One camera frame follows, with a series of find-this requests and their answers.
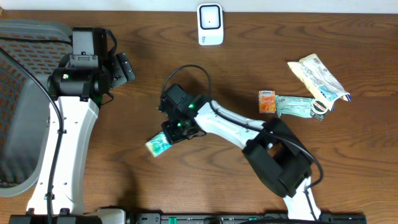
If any green Kleenex tissue packet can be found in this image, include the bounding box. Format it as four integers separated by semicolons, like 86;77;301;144
145;131;172;157

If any orange tissue packet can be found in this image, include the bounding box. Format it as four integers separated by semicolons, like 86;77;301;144
258;90;276;113

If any teal wet-wipe packet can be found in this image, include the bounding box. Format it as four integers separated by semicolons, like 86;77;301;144
275;95;313;118

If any large yellow snack bag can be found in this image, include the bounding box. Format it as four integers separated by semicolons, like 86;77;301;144
287;54;352;111

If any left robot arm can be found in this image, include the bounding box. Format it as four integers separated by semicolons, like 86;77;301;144
9;27;135;224

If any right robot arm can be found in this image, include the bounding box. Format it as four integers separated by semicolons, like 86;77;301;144
159;84;321;221

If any white barcode scanner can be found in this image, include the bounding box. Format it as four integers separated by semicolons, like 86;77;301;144
197;3;224;46

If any grey plastic basket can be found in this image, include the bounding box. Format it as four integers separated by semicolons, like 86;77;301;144
1;19;72;197

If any black mounting rail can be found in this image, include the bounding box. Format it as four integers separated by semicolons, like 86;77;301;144
117;213;367;224

